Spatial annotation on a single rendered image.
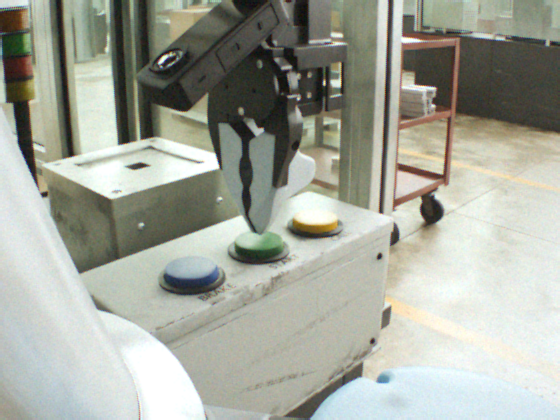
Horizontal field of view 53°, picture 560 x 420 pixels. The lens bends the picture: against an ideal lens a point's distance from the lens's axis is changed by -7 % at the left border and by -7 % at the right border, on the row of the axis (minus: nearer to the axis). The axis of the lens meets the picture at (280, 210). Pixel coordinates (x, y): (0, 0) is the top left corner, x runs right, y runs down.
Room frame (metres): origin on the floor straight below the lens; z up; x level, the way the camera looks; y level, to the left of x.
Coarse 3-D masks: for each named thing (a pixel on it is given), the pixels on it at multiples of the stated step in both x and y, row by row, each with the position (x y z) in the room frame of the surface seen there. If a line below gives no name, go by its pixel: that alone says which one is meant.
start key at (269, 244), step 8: (248, 232) 0.46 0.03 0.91; (272, 232) 0.46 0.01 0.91; (240, 240) 0.45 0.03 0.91; (248, 240) 0.45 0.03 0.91; (256, 240) 0.45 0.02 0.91; (264, 240) 0.45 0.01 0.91; (272, 240) 0.45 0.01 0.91; (280, 240) 0.45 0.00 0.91; (240, 248) 0.43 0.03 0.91; (248, 248) 0.43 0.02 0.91; (256, 248) 0.43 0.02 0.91; (264, 248) 0.43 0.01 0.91; (272, 248) 0.43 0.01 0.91; (280, 248) 0.44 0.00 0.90; (248, 256) 0.43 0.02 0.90; (256, 256) 0.43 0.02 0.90; (264, 256) 0.43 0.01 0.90
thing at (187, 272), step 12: (168, 264) 0.40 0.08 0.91; (180, 264) 0.40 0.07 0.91; (192, 264) 0.40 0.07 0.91; (204, 264) 0.40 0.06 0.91; (216, 264) 0.40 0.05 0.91; (168, 276) 0.38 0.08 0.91; (180, 276) 0.38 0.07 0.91; (192, 276) 0.38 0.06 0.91; (204, 276) 0.38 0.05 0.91; (216, 276) 0.39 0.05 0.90
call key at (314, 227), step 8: (296, 216) 0.50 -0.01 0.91; (304, 216) 0.50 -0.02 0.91; (312, 216) 0.50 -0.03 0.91; (320, 216) 0.50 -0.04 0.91; (328, 216) 0.50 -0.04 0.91; (296, 224) 0.49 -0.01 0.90; (304, 224) 0.48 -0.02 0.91; (312, 224) 0.48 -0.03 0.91; (320, 224) 0.48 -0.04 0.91; (328, 224) 0.48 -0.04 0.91; (336, 224) 0.49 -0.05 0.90; (312, 232) 0.48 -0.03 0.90; (320, 232) 0.48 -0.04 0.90
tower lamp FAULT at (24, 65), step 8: (16, 56) 0.77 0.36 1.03; (24, 56) 0.77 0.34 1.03; (8, 64) 0.76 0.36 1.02; (16, 64) 0.76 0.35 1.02; (24, 64) 0.77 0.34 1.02; (32, 64) 0.79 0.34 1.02; (8, 72) 0.76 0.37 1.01; (16, 72) 0.76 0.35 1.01; (24, 72) 0.77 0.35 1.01; (32, 72) 0.78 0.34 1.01
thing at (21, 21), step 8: (24, 8) 0.78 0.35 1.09; (0, 16) 0.76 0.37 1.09; (8, 16) 0.76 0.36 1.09; (16, 16) 0.76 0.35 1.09; (24, 16) 0.77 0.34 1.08; (0, 24) 0.76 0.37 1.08; (8, 24) 0.76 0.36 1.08; (16, 24) 0.76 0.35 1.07; (24, 24) 0.77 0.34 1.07; (0, 32) 0.76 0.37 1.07; (8, 32) 0.76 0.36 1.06
